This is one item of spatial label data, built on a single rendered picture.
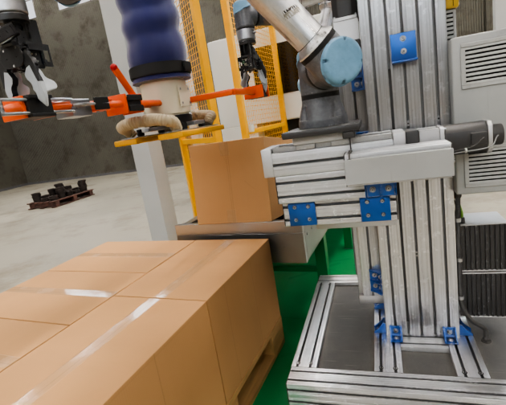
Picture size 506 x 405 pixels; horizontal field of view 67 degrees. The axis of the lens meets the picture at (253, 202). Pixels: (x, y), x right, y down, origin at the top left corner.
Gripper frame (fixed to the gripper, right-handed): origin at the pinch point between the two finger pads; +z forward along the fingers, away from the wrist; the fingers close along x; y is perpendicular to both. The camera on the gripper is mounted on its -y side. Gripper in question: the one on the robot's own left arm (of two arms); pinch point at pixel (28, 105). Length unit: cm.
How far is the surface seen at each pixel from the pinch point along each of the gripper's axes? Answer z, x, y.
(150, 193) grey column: 54, 98, 167
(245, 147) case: 24, -13, 98
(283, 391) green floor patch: 121, -29, 55
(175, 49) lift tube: -16, -10, 57
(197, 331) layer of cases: 73, -18, 21
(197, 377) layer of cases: 86, -18, 17
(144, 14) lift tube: -28, -4, 51
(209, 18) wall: -271, 390, 981
